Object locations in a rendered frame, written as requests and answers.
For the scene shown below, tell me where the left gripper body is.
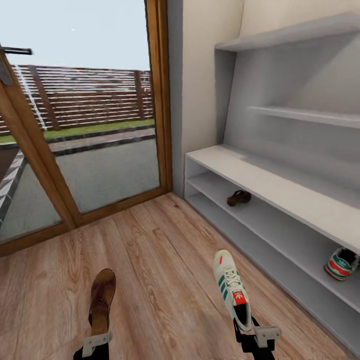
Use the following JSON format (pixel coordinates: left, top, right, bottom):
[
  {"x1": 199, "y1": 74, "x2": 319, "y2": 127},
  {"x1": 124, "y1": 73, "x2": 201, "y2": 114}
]
[{"x1": 73, "y1": 343, "x2": 109, "y2": 360}]

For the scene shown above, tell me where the sandal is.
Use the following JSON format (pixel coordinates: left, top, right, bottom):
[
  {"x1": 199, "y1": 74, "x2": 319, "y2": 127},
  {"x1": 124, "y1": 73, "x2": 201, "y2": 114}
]
[
  {"x1": 88, "y1": 268, "x2": 116, "y2": 336},
  {"x1": 227, "y1": 190, "x2": 252, "y2": 207}
]

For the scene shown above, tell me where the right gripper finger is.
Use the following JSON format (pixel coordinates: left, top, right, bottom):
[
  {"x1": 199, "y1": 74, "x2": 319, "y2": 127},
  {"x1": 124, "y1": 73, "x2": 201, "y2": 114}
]
[
  {"x1": 233, "y1": 318, "x2": 243, "y2": 343},
  {"x1": 251, "y1": 316, "x2": 260, "y2": 327}
]

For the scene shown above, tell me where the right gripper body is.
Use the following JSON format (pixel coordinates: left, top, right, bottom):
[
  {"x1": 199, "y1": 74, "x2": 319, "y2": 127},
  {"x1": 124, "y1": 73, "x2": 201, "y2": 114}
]
[{"x1": 241, "y1": 334, "x2": 276, "y2": 360}]

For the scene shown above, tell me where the gym shoe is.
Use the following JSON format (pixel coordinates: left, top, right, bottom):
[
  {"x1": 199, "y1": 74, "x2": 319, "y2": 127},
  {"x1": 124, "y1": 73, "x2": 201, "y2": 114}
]
[
  {"x1": 213, "y1": 249, "x2": 252, "y2": 332},
  {"x1": 323, "y1": 246, "x2": 360, "y2": 281}
]

